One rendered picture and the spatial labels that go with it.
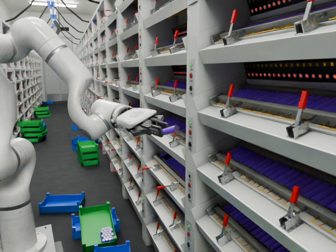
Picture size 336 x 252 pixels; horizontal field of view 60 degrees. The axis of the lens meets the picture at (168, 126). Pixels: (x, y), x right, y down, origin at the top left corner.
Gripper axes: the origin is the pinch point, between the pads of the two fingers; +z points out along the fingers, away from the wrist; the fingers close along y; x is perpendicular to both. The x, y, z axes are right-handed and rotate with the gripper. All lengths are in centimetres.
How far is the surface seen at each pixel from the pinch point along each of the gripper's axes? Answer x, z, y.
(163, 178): 49, -36, 24
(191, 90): -2.1, -6.6, 22.3
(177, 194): 45, -18, 16
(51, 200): 106, -160, 0
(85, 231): 95, -91, -5
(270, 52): -19.5, 27.9, 11.8
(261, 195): 15.7, 27.7, 5.4
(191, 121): 8.3, -5.7, 18.9
